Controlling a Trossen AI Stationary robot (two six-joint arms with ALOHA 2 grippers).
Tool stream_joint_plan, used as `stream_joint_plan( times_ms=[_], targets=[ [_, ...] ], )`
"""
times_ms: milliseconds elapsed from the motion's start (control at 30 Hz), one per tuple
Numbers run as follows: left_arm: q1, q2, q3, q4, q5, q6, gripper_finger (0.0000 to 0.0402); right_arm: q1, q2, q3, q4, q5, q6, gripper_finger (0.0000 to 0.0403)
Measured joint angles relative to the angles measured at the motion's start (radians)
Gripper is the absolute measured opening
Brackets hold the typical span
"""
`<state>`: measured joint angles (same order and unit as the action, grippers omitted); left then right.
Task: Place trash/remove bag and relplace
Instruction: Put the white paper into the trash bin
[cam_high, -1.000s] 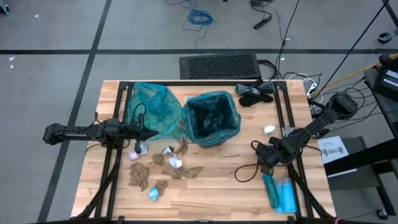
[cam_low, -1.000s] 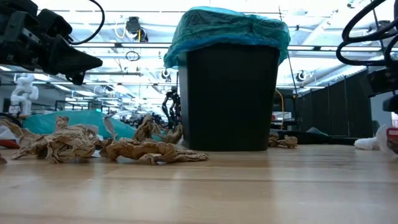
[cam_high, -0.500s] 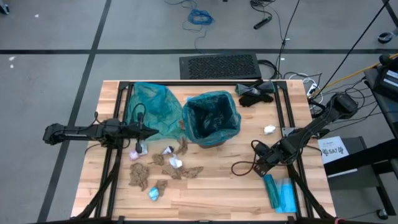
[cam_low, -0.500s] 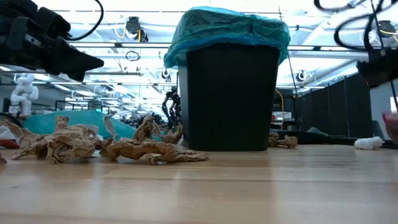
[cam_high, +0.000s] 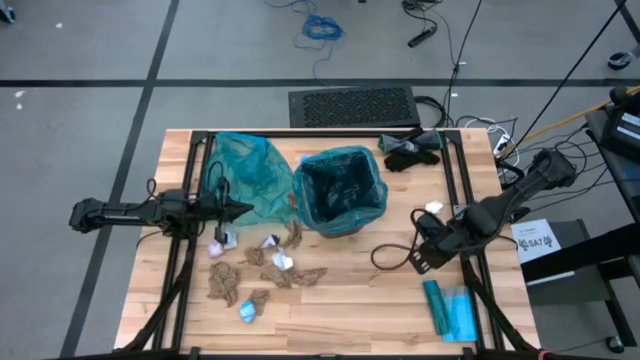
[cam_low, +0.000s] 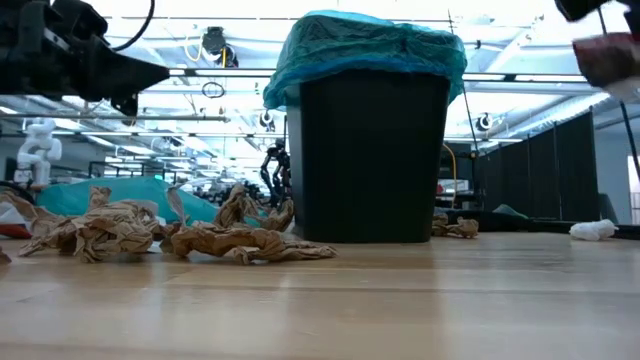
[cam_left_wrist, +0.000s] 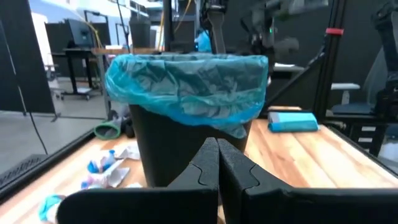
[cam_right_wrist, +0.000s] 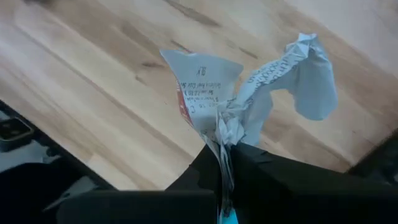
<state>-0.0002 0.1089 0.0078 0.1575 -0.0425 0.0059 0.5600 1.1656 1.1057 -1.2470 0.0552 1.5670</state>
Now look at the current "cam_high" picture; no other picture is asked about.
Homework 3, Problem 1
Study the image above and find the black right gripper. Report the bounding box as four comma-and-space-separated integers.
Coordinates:
408, 218, 474, 276

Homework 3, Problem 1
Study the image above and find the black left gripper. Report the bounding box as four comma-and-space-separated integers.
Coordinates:
192, 193, 255, 226

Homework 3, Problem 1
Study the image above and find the teal plastic trash bag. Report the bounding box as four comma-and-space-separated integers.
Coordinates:
292, 144, 390, 235
202, 130, 301, 229

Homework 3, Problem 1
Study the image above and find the white paper ball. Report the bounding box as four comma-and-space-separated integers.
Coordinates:
271, 247, 295, 272

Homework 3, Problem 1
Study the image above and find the black plastic trash bin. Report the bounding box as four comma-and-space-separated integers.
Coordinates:
315, 219, 366, 240

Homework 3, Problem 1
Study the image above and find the teal trash bag roll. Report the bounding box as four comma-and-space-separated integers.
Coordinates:
422, 279, 452, 337

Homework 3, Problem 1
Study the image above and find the white printed paper sign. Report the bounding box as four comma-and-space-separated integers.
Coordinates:
510, 217, 564, 265

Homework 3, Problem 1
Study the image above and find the white power strip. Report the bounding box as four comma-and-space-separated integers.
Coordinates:
491, 131, 513, 157

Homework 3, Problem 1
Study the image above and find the black equipment cart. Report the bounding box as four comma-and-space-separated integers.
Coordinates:
519, 107, 640, 351

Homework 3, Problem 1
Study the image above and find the black perforated computer case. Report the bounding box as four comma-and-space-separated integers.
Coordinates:
287, 83, 422, 129

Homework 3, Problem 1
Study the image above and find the black power strip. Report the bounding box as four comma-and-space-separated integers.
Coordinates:
406, 25, 439, 50

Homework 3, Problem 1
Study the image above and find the black thin pole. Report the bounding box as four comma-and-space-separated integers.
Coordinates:
499, 0, 629, 162

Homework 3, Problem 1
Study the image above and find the black device with screen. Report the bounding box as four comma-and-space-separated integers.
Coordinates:
598, 85, 640, 165

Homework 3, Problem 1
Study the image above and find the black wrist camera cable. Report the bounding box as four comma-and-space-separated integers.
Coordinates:
370, 208, 422, 273

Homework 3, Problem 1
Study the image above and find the black metal table frame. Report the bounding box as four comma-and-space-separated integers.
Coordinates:
114, 127, 542, 360

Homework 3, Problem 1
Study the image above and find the black cable bundle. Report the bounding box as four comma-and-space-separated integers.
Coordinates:
413, 93, 451, 129

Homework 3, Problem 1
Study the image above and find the yellow cable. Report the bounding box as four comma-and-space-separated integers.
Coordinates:
499, 84, 640, 157

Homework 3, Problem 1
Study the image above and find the blue coiled cable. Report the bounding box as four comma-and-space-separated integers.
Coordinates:
263, 0, 346, 87

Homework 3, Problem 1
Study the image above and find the black hanging cable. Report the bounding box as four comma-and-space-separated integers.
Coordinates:
443, 0, 485, 126

